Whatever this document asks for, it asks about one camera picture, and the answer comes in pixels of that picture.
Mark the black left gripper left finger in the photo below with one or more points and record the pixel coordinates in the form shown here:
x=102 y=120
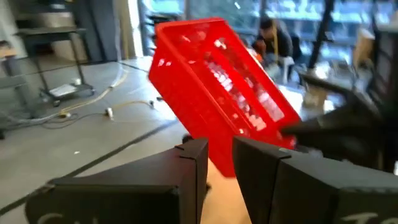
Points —
x=140 y=186

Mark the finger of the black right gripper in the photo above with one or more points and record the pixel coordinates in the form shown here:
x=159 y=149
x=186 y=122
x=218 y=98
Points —
x=326 y=133

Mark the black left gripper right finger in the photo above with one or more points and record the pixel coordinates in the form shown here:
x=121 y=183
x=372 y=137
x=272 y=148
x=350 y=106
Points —
x=295 y=186

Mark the red slotted plastic basket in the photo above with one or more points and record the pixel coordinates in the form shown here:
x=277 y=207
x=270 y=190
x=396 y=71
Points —
x=202 y=93

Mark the white stool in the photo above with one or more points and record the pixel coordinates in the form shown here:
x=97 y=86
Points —
x=286 y=67

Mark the white power plug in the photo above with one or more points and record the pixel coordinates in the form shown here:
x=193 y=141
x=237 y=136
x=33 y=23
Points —
x=109 y=112

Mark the brown cardboard box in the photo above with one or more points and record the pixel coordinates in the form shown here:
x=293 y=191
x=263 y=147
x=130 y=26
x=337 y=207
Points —
x=363 y=46

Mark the black stand pole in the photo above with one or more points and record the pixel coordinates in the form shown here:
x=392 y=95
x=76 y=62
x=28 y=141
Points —
x=321 y=31

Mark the person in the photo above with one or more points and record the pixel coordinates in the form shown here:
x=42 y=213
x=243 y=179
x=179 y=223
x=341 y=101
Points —
x=273 y=40

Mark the black metal cart table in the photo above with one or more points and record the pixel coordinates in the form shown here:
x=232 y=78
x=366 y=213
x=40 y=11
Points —
x=49 y=32

